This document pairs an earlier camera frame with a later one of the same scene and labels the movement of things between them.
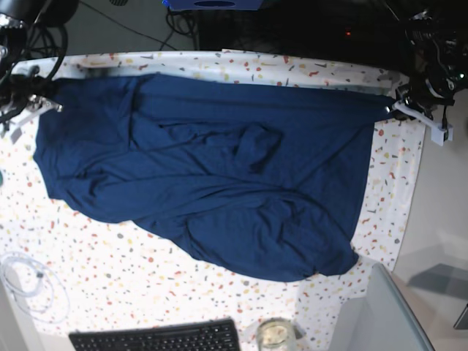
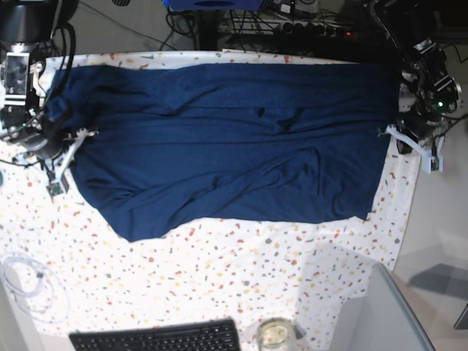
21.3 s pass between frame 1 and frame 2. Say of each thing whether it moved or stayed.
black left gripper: moved
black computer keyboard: stayed
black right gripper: moved
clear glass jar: stayed
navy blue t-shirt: moved
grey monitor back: stayed
